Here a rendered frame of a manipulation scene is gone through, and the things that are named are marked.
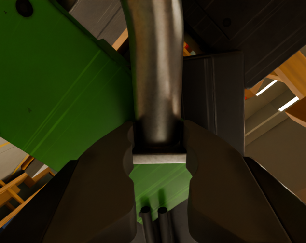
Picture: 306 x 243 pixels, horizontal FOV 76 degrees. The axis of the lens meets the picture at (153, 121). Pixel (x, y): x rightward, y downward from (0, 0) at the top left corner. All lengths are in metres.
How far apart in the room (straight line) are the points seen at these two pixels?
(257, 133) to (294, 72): 6.75
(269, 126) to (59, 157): 7.59
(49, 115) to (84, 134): 0.03
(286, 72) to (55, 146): 0.91
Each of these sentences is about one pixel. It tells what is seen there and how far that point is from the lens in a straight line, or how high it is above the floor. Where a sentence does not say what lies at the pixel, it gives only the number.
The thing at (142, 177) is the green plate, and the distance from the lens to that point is 0.19.
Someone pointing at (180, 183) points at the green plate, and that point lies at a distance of 0.19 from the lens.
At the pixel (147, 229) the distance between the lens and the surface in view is 0.22.
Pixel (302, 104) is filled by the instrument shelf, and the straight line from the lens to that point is 0.75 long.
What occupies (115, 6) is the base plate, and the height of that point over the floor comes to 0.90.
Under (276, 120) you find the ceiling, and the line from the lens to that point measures 7.70.
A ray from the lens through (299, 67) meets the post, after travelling 0.99.
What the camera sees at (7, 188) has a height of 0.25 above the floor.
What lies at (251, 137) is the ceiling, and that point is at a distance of 7.70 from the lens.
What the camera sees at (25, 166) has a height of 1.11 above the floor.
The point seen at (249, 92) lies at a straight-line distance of 4.07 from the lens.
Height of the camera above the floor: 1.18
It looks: 4 degrees up
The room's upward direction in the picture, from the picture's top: 136 degrees clockwise
